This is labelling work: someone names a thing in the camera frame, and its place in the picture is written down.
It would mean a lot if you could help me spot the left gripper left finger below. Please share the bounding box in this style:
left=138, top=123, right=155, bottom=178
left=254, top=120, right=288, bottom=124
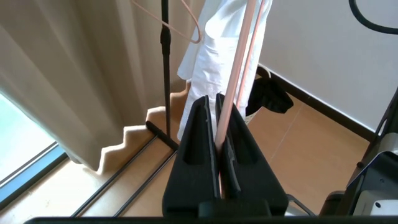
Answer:
left=162, top=95, right=220, bottom=218

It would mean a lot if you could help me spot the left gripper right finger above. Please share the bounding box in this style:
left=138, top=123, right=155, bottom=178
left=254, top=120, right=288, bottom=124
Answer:
left=215, top=92, right=290, bottom=218

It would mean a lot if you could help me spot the white printed t-shirt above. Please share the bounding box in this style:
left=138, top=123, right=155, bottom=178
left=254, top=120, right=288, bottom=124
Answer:
left=176, top=0, right=274, bottom=141

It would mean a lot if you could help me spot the pink clothes hanger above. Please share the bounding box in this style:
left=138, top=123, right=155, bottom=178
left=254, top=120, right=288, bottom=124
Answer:
left=130, top=0, right=203, bottom=44
left=213, top=0, right=265, bottom=153

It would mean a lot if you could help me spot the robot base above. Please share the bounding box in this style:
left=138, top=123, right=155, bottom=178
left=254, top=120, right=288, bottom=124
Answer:
left=284, top=86, right=398, bottom=217

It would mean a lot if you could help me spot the white laundry basket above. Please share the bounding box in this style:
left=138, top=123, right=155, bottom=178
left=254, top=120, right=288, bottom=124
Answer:
left=244, top=64, right=272, bottom=125

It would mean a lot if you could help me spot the black clothes rack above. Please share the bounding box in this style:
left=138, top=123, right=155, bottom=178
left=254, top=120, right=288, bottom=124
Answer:
left=70, top=0, right=180, bottom=218

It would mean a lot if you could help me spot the black garment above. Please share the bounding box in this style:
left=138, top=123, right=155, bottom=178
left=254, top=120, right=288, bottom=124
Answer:
left=245, top=77, right=295, bottom=116

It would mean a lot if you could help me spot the beige curtain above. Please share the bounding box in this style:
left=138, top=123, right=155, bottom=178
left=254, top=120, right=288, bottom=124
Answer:
left=0, top=0, right=206, bottom=172

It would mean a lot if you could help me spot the window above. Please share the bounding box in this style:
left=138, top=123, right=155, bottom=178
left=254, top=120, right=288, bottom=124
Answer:
left=0, top=93, right=69, bottom=211

